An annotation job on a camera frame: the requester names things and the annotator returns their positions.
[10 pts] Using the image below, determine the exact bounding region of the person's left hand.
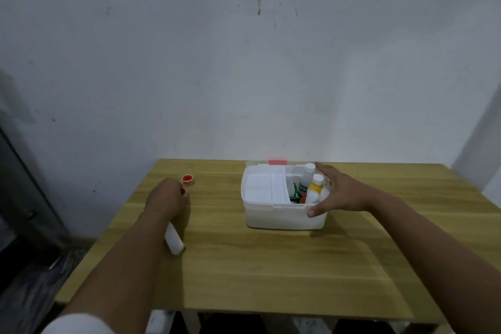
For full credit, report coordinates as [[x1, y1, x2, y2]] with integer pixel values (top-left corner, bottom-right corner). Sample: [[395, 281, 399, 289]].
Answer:
[[144, 177, 191, 224]]

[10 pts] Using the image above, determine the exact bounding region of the person's right hand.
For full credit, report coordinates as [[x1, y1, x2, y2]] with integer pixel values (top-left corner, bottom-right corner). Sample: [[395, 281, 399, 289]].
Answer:
[[307, 162, 377, 218]]

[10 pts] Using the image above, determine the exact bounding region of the white plastic storage box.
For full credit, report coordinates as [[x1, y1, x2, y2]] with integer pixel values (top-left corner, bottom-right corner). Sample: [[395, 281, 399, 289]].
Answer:
[[241, 163, 332, 231]]

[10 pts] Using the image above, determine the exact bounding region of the person's left forearm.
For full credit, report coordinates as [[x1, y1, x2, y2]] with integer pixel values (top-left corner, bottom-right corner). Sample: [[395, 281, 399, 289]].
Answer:
[[61, 208, 184, 334]]

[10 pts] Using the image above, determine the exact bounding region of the person's right forearm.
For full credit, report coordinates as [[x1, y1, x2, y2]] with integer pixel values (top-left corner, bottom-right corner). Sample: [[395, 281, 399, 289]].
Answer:
[[370, 187, 501, 334]]

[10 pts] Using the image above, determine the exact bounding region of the yellow bottle with white cap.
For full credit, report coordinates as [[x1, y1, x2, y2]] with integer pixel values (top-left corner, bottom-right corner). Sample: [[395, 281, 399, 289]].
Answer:
[[305, 174, 325, 205]]

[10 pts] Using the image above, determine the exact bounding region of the white tube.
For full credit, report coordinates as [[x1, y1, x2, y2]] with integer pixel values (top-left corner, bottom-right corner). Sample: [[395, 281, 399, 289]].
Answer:
[[164, 222, 185, 256]]

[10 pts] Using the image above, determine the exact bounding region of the white compartment tray insert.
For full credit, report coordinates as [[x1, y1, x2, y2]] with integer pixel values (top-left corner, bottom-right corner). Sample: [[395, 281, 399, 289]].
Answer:
[[243, 167, 293, 205]]

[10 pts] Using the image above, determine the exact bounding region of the clear box lid red label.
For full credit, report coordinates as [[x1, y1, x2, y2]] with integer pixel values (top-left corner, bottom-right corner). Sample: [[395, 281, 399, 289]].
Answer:
[[245, 159, 314, 168]]

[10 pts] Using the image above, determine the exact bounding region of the wooden table leg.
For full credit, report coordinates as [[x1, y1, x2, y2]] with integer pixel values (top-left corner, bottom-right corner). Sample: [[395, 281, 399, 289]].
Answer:
[[182, 310, 202, 334]]

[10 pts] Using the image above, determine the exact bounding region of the dark metal door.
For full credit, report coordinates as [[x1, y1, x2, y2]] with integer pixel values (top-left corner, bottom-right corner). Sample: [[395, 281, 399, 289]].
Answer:
[[0, 126, 73, 254]]

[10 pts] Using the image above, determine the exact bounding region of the white sleeve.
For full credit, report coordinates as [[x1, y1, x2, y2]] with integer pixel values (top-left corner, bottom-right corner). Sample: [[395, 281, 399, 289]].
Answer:
[[41, 313, 116, 334]]

